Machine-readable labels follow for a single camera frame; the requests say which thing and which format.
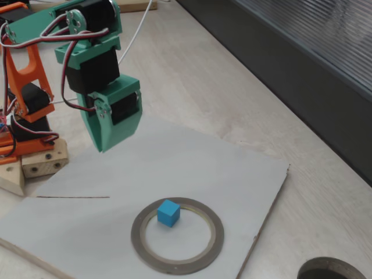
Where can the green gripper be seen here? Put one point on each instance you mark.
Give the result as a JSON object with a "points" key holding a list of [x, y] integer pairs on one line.
{"points": [[123, 111]]}

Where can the blue cube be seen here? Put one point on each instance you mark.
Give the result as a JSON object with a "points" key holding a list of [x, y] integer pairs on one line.
{"points": [[168, 213]]}

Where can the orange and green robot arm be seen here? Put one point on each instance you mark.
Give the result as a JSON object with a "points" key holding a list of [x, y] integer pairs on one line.
{"points": [[90, 72]]}

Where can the wooden base block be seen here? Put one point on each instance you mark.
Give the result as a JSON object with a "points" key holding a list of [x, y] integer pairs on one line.
{"points": [[46, 165]]}

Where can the grey chipboard panel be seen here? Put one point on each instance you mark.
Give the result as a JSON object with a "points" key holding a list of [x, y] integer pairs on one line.
{"points": [[174, 162]]}

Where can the red circuit board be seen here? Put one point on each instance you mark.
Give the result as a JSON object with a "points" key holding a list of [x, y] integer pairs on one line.
{"points": [[2, 120]]}

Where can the wooden plank with knots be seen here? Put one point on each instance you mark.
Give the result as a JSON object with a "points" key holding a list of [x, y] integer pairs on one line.
{"points": [[11, 180]]}

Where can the plain wooden plank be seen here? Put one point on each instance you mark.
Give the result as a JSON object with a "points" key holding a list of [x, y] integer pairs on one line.
{"points": [[136, 5]]}

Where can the ribbed glass desk partition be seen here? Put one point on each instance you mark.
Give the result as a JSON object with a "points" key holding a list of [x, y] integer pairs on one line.
{"points": [[290, 58]]}

